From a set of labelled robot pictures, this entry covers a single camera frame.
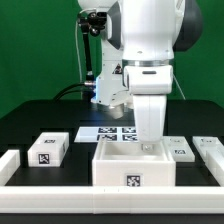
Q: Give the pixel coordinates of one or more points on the white cabinet top block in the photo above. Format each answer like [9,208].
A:
[48,150]

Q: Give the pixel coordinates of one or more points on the white marker base plate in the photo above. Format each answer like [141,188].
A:
[114,134]

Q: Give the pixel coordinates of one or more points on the white U-shaped fence frame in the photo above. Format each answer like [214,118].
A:
[102,199]

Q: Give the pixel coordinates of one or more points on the white cabinet body box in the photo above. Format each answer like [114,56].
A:
[130,164]

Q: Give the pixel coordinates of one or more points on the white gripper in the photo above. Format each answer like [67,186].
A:
[149,87]

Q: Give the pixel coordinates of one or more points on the white cabinet door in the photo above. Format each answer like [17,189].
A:
[179,148]
[205,144]

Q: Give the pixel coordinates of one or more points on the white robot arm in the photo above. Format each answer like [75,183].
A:
[139,39]

